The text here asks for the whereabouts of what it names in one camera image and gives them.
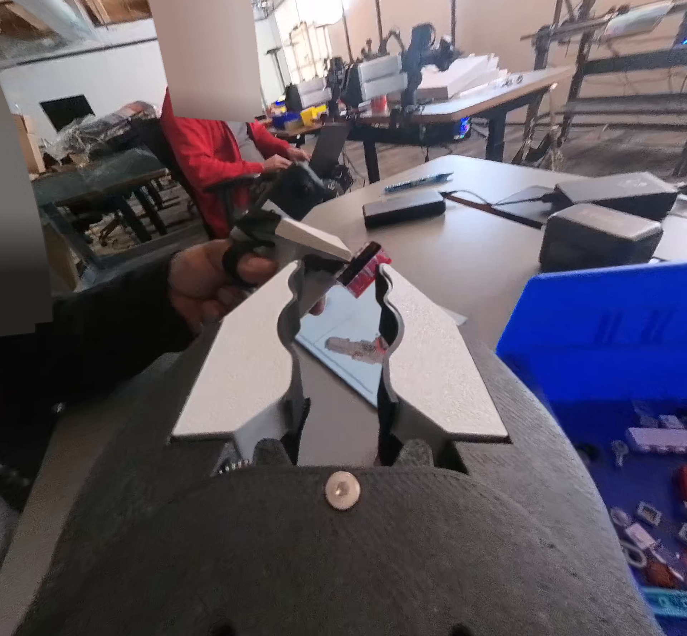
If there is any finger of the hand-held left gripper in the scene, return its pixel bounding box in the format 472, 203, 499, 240
299, 256, 344, 305
273, 216, 353, 262

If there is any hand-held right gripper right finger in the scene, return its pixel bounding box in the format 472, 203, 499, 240
375, 263, 510, 462

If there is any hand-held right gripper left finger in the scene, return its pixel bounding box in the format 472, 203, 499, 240
171, 260, 312, 460

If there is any small black brick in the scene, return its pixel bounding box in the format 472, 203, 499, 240
342, 242, 379, 283

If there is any red and clear brick assembly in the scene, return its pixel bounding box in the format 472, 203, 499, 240
343, 241, 394, 300

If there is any white grey robot base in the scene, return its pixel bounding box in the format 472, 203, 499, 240
297, 78, 335, 109
356, 53, 407, 101

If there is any person's left forearm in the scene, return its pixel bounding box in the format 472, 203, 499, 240
0, 257, 195, 422

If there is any grey desk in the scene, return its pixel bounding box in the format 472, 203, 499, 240
0, 154, 687, 567

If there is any person's left hand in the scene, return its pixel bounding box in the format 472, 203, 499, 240
167, 239, 281, 336

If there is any black patterned bag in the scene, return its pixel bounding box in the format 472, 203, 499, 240
321, 164, 356, 198

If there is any grey laptop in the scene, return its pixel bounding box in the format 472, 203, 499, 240
307, 122, 353, 179

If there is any light blue instruction booklet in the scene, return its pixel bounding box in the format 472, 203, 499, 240
294, 286, 469, 409

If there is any black power bank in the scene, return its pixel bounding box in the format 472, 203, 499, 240
362, 189, 447, 229

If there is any blue patterned pen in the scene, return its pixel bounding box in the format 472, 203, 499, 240
383, 173, 455, 194

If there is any black office chair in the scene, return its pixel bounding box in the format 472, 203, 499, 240
131, 117, 261, 231

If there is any blue plastic storage bin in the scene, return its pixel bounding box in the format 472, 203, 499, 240
495, 262, 687, 636

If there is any stack of white boxes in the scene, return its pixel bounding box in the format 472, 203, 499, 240
418, 52, 509, 101

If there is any dark green table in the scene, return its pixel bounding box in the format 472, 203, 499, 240
29, 146, 174, 274

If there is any black cube device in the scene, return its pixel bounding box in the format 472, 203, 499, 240
538, 203, 664, 273

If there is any wooden top work table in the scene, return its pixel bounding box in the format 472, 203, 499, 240
348, 66, 573, 178

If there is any pile of loose bricks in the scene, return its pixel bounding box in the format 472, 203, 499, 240
606, 400, 687, 621

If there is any black monitor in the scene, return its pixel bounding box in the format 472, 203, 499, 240
39, 94, 97, 133

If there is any flat black device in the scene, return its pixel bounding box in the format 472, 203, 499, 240
553, 171, 679, 220

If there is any cardboard box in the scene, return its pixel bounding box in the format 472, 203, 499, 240
10, 113, 47, 175

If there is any black metal workbench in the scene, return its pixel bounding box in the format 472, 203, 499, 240
520, 0, 687, 178

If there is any black camera frame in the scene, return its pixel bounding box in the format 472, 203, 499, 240
337, 0, 384, 63

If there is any dark cable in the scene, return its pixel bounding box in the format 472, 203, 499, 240
443, 189, 560, 208

